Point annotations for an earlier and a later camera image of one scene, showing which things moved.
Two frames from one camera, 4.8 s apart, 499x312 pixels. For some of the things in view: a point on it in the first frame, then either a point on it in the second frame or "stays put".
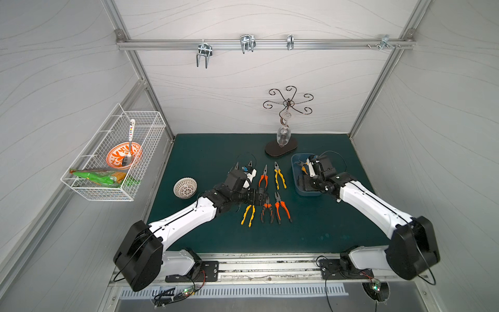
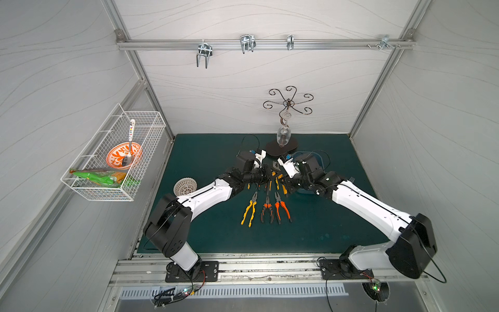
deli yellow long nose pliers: (245, 213) stays put
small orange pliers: (277, 207) stays put
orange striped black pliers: (268, 205) stays put
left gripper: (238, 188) → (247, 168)
